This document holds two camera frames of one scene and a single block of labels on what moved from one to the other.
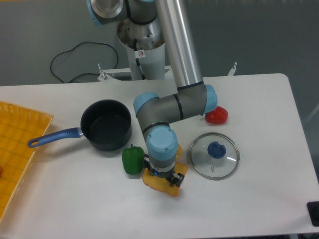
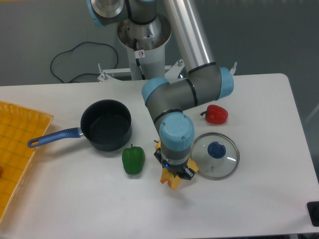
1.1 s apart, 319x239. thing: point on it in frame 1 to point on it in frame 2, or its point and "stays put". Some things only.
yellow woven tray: (18, 125) stays put
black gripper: (177, 179) to (180, 170)
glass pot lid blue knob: (215, 156) stays put
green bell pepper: (133, 158) stays put
